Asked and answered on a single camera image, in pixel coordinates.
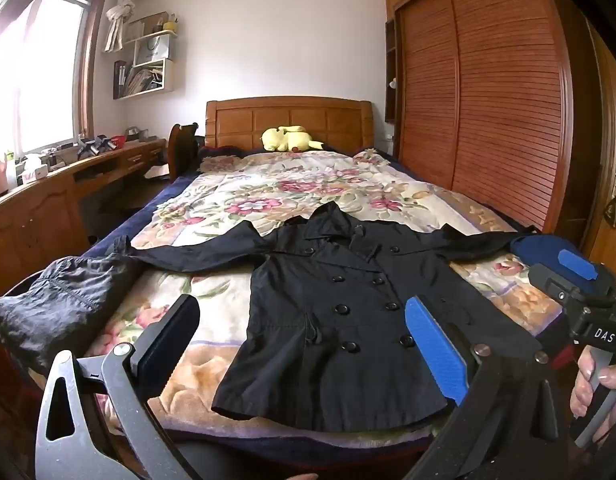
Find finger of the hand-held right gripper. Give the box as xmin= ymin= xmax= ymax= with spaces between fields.
xmin=529 ymin=262 xmax=584 ymax=311
xmin=559 ymin=249 xmax=616 ymax=296

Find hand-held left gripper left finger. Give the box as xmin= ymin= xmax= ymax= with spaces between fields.
xmin=34 ymin=294 xmax=201 ymax=480

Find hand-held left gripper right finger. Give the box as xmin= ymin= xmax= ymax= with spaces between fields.
xmin=404 ymin=296 xmax=571 ymax=480

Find black button coat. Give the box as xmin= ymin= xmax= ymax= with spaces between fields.
xmin=111 ymin=203 xmax=541 ymax=433

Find person's right hand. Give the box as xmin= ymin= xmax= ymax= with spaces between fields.
xmin=570 ymin=346 xmax=616 ymax=419

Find navy folded cloth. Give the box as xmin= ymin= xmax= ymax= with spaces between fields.
xmin=510 ymin=234 xmax=596 ymax=273

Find wooden door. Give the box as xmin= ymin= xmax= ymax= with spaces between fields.
xmin=583 ymin=20 xmax=616 ymax=271

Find dark grey folded garment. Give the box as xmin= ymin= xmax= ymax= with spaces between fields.
xmin=0 ymin=256 xmax=146 ymax=376

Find wooden desk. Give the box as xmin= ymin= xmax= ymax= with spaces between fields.
xmin=0 ymin=137 xmax=169 ymax=301

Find wooden slatted wardrobe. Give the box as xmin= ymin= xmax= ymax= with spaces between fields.
xmin=384 ymin=0 xmax=574 ymax=233

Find wooden chair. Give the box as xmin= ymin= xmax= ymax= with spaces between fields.
xmin=168 ymin=122 xmax=201 ymax=183

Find floral blanket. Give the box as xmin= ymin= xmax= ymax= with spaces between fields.
xmin=88 ymin=147 xmax=564 ymax=448

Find black tool on stand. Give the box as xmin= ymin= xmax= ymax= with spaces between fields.
xmin=78 ymin=135 xmax=113 ymax=158

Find white tissue box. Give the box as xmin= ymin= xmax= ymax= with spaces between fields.
xmin=18 ymin=157 xmax=48 ymax=183

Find wooden bed headboard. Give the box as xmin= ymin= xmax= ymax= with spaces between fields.
xmin=206 ymin=97 xmax=376 ymax=153

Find yellow plush toy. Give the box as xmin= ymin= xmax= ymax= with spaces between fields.
xmin=260 ymin=125 xmax=325 ymax=153

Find white paper bag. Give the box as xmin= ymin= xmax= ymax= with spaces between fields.
xmin=142 ymin=35 xmax=171 ymax=61

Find window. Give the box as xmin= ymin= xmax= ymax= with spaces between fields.
xmin=0 ymin=0 xmax=108 ymax=161

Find tied beige curtain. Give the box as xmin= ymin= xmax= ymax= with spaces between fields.
xmin=104 ymin=0 xmax=148 ymax=53

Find white wall shelf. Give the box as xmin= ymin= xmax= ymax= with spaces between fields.
xmin=112 ymin=12 xmax=179 ymax=101

